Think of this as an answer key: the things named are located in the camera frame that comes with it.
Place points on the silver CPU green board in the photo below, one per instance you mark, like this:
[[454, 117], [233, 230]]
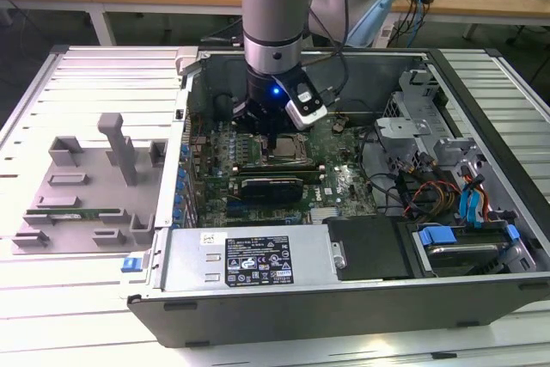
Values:
[[289, 148]]

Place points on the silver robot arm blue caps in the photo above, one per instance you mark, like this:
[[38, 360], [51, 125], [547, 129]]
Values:
[[275, 19]]

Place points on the CPU socket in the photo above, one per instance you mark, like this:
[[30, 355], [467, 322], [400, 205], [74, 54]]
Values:
[[263, 151]]

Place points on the black round fan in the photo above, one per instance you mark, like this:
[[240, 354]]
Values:
[[223, 105]]

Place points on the round coin battery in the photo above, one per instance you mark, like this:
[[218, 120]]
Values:
[[338, 127]]

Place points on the pale case latch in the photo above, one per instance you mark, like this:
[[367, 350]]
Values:
[[187, 59]]

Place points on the black graphics card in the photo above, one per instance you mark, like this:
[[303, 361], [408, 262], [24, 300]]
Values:
[[270, 190]]

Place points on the green motherboard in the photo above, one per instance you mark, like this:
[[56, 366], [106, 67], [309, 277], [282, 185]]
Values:
[[344, 195]]

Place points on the small silver heatsink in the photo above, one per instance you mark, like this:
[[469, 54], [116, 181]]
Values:
[[324, 212]]

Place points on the silver drive cage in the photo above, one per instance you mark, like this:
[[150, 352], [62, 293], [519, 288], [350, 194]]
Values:
[[399, 130]]

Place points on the black plastic cover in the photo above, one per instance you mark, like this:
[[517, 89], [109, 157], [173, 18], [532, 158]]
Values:
[[369, 246]]

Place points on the grey parts rack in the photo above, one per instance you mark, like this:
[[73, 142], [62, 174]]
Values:
[[103, 195]]

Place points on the silver power supply unit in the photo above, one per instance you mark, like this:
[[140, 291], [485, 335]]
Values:
[[189, 272]]

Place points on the silver disk bay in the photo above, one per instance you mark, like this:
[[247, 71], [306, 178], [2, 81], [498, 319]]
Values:
[[455, 148]]

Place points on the green RAM stick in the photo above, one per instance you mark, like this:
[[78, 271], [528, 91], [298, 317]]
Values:
[[94, 212]]

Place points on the blue case latch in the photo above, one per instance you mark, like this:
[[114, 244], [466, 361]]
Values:
[[131, 264]]

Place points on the black open PC case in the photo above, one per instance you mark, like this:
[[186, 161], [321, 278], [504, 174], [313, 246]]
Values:
[[301, 319]]

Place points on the hard disk in blue carrier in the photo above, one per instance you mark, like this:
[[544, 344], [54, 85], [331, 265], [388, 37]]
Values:
[[464, 255]]

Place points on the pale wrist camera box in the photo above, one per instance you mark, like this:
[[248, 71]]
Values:
[[309, 113]]

